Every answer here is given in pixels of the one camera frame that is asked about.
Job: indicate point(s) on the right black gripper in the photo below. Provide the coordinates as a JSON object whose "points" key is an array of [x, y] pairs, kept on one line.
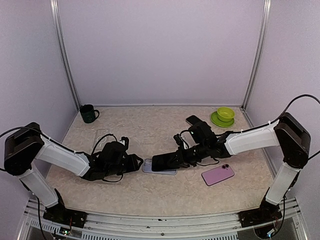
{"points": [[182, 160]]}

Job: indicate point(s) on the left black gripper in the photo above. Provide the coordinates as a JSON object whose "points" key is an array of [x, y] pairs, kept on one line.
{"points": [[133, 165]]}

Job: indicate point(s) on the lavender phone case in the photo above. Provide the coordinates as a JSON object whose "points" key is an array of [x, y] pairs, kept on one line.
{"points": [[147, 168]]}

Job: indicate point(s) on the black phone face up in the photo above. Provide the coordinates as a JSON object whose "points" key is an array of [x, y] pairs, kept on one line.
{"points": [[159, 163]]}

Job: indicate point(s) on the pink phone face down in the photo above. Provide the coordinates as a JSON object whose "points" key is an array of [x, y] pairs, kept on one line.
{"points": [[217, 175]]}

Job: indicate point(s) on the clear case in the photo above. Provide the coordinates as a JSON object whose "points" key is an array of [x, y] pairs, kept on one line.
{"points": [[98, 135]]}

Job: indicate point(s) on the purple-edged black-screen phone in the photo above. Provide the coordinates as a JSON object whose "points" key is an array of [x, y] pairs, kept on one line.
{"points": [[192, 120]]}

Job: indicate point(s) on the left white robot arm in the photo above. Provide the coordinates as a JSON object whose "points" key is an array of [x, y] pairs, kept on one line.
{"points": [[25, 144]]}

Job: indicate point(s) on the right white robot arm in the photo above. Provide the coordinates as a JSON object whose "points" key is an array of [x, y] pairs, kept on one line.
{"points": [[285, 132]]}

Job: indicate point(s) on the green bowl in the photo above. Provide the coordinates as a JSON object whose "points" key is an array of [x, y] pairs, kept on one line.
{"points": [[225, 114]]}

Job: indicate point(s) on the dark green mug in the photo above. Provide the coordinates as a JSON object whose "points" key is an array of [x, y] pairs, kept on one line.
{"points": [[88, 113]]}

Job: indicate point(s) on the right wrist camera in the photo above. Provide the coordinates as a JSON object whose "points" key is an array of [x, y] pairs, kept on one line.
{"points": [[180, 141]]}

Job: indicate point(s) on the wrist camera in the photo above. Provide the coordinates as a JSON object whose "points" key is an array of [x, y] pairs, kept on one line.
{"points": [[180, 141], [125, 141]]}

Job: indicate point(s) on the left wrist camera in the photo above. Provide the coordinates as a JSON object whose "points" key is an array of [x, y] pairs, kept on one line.
{"points": [[125, 141]]}

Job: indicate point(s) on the front aluminium rail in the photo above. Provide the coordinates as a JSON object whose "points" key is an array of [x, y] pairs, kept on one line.
{"points": [[220, 226]]}

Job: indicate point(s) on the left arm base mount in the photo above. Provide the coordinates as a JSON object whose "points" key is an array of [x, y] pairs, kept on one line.
{"points": [[62, 215]]}

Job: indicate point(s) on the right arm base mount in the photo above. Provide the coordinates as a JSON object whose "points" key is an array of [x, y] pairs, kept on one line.
{"points": [[266, 212]]}

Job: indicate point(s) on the left aluminium frame post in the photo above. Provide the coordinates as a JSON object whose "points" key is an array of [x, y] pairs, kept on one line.
{"points": [[63, 53]]}

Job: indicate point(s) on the aluminium frame post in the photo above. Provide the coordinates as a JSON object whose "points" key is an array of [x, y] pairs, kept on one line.
{"points": [[63, 53], [258, 53]]}

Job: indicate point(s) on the right aluminium frame post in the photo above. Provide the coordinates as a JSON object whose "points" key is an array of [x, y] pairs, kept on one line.
{"points": [[258, 53]]}

